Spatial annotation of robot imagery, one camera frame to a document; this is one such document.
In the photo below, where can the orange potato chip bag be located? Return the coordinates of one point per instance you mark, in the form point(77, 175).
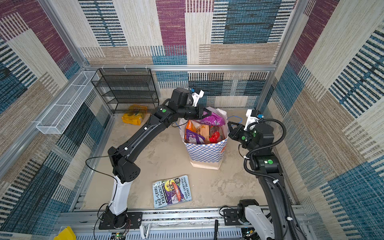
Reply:
point(204, 131)

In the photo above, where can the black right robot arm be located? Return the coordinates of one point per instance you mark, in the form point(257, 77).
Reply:
point(259, 138)

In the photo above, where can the white wire wall basket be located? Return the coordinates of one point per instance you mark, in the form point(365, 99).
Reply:
point(59, 116)

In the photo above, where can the red fruit jelly bag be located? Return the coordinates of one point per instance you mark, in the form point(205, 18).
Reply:
point(216, 134)

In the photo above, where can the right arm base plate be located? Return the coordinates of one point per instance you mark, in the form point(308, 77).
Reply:
point(237, 216)

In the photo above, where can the blue checkered paper bag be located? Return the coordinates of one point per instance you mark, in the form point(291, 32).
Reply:
point(206, 156)

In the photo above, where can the yellow snack pack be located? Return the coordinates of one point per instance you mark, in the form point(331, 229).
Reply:
point(135, 115)

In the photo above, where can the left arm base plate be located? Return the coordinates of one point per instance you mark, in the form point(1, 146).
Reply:
point(126, 220)

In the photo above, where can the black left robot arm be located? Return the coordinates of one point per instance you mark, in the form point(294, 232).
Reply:
point(183, 104)

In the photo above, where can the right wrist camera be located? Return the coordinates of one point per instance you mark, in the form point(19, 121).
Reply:
point(253, 117)

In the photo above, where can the orange corn chip bag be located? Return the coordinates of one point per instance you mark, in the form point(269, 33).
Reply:
point(190, 127)

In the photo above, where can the yellow object at bottom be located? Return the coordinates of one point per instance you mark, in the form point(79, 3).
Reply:
point(66, 234)

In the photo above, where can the colourful treehouse book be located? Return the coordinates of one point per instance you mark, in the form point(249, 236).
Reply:
point(172, 191)

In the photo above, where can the purple berry snack bag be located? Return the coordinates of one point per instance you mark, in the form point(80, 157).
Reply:
point(194, 138)

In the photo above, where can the purple grape jelly bag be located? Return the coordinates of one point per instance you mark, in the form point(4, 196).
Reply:
point(213, 120)

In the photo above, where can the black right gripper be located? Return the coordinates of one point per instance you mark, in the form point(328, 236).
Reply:
point(234, 133)

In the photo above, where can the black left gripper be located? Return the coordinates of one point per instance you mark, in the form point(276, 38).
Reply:
point(199, 109)

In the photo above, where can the aluminium front rail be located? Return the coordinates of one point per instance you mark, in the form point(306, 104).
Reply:
point(165, 224)

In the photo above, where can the black mesh shelf rack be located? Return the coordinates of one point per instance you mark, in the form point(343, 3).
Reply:
point(121, 89)

